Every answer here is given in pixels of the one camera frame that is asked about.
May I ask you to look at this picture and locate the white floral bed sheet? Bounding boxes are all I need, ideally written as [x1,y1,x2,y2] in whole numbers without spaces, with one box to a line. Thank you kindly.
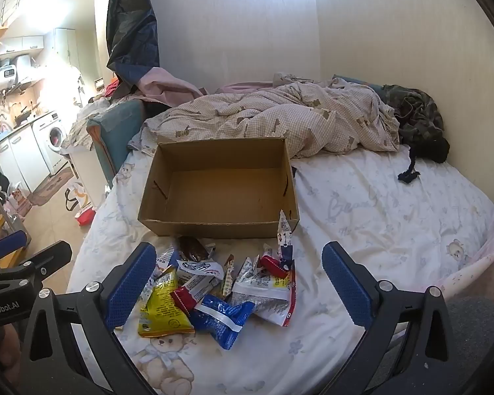
[66,144,494,395]

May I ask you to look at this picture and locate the patterned floor rug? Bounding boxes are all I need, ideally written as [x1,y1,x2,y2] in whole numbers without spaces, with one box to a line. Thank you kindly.
[27,165,77,206]

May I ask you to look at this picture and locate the brown striped snack stick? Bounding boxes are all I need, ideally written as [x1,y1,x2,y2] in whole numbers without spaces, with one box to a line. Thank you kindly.
[222,254,236,297]

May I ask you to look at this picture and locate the white snack packet black text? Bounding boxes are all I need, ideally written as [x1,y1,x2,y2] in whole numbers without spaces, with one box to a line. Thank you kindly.
[231,274,297,328]

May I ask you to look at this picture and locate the white kitchen cabinets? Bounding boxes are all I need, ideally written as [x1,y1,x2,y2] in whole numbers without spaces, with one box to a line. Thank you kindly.
[0,35,46,56]
[0,125,50,192]

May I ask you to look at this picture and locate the yellow chip packet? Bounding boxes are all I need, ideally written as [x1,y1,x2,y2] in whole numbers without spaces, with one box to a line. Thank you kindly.
[138,265,196,338]

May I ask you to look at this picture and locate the white upper kitchen cabinets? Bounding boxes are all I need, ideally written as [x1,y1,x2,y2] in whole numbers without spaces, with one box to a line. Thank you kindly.
[0,35,46,56]

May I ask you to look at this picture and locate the teal pillow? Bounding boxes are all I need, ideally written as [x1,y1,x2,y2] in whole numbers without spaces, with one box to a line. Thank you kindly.
[331,75,383,91]

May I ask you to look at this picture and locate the pink cloth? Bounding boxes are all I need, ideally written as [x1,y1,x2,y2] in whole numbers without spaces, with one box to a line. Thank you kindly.
[138,66,208,110]

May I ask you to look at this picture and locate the teal padded bed end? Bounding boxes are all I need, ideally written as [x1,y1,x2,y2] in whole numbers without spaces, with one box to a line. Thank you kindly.
[86,99,147,186]

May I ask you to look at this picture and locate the person's left hand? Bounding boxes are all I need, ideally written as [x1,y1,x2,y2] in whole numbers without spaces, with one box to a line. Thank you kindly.
[0,323,23,375]

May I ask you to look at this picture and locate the blue white-striped snack packet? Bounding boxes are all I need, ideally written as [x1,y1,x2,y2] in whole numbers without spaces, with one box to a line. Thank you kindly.
[189,294,256,350]

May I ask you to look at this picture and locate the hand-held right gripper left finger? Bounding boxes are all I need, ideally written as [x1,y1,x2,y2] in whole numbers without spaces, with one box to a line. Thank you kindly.
[18,242,157,395]

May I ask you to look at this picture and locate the camouflage jacket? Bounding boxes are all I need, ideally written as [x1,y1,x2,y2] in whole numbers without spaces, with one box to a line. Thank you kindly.
[381,83,445,149]

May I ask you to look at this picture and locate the tall white cabinet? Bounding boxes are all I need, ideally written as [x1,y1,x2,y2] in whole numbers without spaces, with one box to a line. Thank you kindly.
[53,28,81,70]

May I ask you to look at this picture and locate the white tote bag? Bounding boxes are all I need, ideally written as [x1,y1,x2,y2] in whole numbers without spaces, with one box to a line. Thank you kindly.
[64,181,93,212]

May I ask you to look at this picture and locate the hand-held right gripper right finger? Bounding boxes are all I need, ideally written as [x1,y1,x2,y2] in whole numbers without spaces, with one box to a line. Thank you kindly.
[321,241,462,395]

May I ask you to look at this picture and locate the beige checked duvet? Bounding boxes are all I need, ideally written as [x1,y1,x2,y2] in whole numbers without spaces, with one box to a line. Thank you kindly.
[127,72,401,160]

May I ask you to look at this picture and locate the pink blanket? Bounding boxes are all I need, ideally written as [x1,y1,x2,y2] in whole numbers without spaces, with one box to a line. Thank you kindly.
[214,81,274,94]

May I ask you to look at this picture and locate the white lower kitchen cabinets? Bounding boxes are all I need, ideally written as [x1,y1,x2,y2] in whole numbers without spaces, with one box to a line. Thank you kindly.
[0,125,50,192]

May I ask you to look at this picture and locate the red white snack bar packet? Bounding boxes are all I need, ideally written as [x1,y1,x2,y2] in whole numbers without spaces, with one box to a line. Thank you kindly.
[259,255,291,280]

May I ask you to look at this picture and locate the dark hanging jacket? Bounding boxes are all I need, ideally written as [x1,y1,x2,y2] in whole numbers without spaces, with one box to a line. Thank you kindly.
[106,0,161,91]

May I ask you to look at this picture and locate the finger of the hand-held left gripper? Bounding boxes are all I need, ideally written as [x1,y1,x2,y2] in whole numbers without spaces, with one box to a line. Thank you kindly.
[0,230,29,262]
[0,241,72,282]

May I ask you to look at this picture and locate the small silver snack packet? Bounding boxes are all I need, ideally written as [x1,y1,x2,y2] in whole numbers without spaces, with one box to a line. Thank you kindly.
[239,256,262,282]

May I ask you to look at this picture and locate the brown cardboard box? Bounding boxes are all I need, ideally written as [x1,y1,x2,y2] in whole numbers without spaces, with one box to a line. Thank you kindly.
[138,137,300,240]

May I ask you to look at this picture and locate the white water heater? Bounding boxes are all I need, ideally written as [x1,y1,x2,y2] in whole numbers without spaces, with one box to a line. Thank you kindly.
[0,65,19,95]

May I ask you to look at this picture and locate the white washing machine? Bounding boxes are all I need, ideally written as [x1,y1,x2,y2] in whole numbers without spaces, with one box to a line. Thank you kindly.
[32,111,72,175]

